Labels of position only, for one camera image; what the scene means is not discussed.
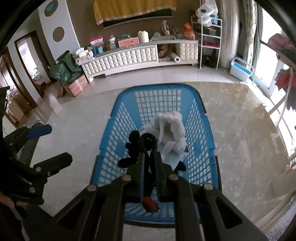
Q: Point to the pink drawer box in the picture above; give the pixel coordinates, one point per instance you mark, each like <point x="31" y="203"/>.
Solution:
<point x="128" y="42"/>

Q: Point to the green shopping bag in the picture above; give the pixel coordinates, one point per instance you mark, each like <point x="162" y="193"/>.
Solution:
<point x="65" y="69"/>

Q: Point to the patterned curtain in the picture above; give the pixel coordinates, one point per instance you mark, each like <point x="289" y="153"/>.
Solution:
<point x="250" y="10"/>

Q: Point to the black plush toy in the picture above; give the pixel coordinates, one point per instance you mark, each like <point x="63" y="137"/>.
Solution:
<point x="146" y="144"/>

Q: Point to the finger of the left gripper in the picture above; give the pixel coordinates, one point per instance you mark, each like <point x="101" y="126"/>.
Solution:
<point x="53" y="165"/>
<point x="24" y="133"/>

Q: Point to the white cylindrical jar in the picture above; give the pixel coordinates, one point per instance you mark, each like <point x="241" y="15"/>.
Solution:
<point x="143" y="36"/>

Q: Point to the person's left hand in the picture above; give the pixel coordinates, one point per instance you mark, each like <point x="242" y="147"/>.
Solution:
<point x="8" y="202"/>

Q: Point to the clothes drying rack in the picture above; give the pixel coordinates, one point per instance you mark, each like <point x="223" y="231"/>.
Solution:
<point x="276" y="73"/>

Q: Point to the white standing air conditioner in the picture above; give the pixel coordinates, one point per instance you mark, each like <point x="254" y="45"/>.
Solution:
<point x="228" y="11"/>

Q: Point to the blue plastic laundry basket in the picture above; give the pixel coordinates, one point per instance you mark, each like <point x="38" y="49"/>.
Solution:
<point x="135" y="107"/>

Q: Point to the white ruffled cloth bundle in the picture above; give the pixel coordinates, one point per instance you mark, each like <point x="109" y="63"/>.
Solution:
<point x="168" y="129"/>

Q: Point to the white metal shelf rack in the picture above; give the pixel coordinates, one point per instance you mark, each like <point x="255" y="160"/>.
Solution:
<point x="209" y="40"/>

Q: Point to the white plastic bag on rack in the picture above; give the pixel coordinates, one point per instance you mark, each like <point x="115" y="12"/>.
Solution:
<point x="207" y="13"/>

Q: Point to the television with yellow cover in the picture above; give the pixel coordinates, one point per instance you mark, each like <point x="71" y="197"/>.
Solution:
<point x="114" y="12"/>

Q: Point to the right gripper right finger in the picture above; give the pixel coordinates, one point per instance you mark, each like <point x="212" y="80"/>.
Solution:
<point x="185" y="196"/>

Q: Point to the light blue towel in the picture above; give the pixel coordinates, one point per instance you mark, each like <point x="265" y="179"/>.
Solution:
<point x="171" y="157"/>

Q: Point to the orange snack bag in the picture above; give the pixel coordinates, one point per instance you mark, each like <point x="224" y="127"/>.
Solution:
<point x="189" y="32"/>

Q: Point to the white tufted TV cabinet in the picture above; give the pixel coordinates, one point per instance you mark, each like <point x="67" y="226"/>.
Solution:
<point x="141" y="56"/>

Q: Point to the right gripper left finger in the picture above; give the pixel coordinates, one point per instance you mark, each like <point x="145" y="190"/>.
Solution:
<point x="125" y="189"/>

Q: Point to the pink cardboard box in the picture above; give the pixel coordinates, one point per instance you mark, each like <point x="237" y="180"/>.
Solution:
<point x="76" y="87"/>

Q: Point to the white paper roll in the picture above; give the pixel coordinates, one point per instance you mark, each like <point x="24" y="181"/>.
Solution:
<point x="175" y="57"/>

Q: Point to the light blue storage bin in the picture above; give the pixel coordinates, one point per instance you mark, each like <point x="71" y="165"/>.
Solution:
<point x="240" y="69"/>

